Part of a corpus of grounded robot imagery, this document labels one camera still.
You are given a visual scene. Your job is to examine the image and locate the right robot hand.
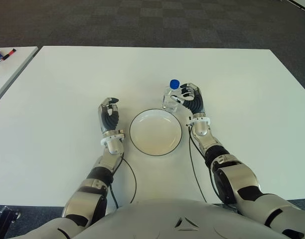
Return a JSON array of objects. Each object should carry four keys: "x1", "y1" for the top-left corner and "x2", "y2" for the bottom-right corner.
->
[{"x1": 171, "y1": 83, "x2": 206, "y2": 118}]

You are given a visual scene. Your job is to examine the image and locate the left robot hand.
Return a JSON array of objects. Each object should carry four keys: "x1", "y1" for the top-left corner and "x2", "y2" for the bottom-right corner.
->
[{"x1": 97, "y1": 97, "x2": 120, "y2": 135}]

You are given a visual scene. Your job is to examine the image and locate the clear water bottle blue cap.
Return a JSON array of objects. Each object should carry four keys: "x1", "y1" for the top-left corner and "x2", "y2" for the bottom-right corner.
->
[{"x1": 161, "y1": 79, "x2": 181, "y2": 114}]

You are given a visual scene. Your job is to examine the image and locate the white plate black rim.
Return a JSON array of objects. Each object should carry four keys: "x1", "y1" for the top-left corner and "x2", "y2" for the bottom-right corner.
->
[{"x1": 129, "y1": 108, "x2": 184, "y2": 157}]

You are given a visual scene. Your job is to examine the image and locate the grey robot torso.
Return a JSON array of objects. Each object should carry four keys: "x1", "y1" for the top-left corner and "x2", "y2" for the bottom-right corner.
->
[{"x1": 25, "y1": 198, "x2": 293, "y2": 239}]

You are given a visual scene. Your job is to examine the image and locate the white side table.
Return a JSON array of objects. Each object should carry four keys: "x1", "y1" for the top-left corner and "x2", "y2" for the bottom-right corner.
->
[{"x1": 0, "y1": 45, "x2": 39, "y2": 107}]

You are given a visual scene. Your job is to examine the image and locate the red black marker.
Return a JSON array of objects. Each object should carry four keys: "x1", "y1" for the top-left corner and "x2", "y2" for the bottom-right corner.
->
[{"x1": 0, "y1": 47, "x2": 17, "y2": 62}]

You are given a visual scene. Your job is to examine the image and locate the black metal stand foot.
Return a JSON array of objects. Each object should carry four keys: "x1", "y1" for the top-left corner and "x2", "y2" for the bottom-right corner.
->
[{"x1": 0, "y1": 205, "x2": 21, "y2": 226}]

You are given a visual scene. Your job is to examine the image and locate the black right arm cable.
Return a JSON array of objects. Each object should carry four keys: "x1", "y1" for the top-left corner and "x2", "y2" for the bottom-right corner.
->
[{"x1": 188, "y1": 124, "x2": 218, "y2": 204}]

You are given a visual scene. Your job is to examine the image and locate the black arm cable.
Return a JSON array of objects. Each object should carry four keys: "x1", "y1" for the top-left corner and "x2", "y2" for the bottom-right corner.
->
[
  {"x1": 188, "y1": 124, "x2": 218, "y2": 204},
  {"x1": 108, "y1": 154, "x2": 138, "y2": 210}
]

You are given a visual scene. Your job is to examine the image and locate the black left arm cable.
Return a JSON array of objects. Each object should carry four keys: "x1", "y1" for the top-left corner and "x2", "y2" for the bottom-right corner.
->
[{"x1": 108, "y1": 154, "x2": 138, "y2": 210}]

